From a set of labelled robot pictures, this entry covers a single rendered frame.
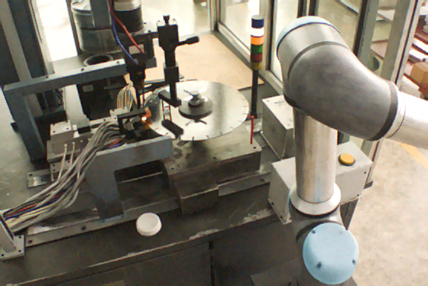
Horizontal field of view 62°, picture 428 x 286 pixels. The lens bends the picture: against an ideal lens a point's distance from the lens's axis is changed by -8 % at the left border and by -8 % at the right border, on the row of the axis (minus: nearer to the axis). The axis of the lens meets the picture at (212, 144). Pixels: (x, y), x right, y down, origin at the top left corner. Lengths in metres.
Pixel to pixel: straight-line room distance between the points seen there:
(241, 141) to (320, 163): 0.50
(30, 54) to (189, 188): 0.84
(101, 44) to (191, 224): 0.94
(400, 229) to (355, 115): 1.74
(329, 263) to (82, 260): 0.66
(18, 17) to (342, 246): 1.31
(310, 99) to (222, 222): 0.65
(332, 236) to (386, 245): 1.33
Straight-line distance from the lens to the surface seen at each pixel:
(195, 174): 1.16
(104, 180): 1.07
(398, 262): 2.11
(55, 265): 1.13
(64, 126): 1.34
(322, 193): 0.83
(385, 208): 2.33
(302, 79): 0.56
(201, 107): 1.19
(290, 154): 1.29
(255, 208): 1.17
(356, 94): 0.54
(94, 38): 1.74
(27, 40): 1.58
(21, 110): 1.37
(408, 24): 1.02
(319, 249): 0.81
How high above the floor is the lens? 1.63
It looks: 40 degrees down
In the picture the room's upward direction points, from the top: 2 degrees counter-clockwise
